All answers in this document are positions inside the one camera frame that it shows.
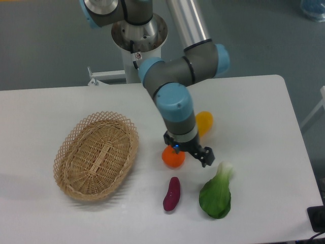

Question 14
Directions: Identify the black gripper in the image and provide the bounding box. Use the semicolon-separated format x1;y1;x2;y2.
163;131;215;167

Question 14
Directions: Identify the orange fruit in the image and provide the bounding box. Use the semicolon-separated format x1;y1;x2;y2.
161;145;185;168

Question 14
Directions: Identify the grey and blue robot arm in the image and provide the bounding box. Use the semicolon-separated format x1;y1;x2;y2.
79;1;230;166

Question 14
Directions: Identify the yellow mango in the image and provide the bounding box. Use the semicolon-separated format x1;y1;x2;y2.
196;111;214;138

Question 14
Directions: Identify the purple sweet potato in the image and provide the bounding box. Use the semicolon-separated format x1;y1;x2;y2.
163;177;181;211

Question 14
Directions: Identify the green bok choy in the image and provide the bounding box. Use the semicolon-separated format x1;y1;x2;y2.
199;161;233;219

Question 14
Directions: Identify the woven wicker basket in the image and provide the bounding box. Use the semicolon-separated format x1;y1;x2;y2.
53;111;139;201

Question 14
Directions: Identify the black device at edge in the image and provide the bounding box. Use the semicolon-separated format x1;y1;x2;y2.
307;206;324;232

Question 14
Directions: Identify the white metal base frame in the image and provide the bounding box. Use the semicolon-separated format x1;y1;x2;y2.
87;66;126;86

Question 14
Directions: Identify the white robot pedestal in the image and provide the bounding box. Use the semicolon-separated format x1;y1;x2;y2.
111;14;168;83

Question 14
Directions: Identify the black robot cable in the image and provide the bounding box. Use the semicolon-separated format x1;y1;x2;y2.
129;40;141;70

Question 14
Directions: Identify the white frame at right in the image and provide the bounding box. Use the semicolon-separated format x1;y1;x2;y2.
300;86;324;133

